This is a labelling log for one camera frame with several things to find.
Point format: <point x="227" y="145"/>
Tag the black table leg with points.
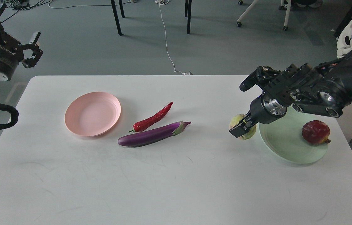
<point x="187" y="11"/>
<point x="116" y="16"/>

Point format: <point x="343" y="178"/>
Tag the red chili pepper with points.
<point x="145" y="124"/>

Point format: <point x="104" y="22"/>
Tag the black table leg right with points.
<point x="187" y="11"/>

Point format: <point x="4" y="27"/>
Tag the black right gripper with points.
<point x="264" y="110"/>

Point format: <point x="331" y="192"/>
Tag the pink plate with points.
<point x="92" y="114"/>

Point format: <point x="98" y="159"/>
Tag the green yellow round fruit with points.
<point x="235" y="120"/>

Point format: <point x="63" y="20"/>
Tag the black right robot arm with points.
<point x="322" y="90"/>

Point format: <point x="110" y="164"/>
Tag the purple eggplant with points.
<point x="152" y="136"/>

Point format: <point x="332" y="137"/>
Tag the green plate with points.
<point x="283" y="137"/>

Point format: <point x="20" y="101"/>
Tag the white office chair base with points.
<point x="281" y="14"/>

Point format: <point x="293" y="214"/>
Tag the red pomegranate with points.
<point x="316" y="132"/>

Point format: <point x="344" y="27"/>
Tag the black table leg left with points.
<point x="116" y="16"/>

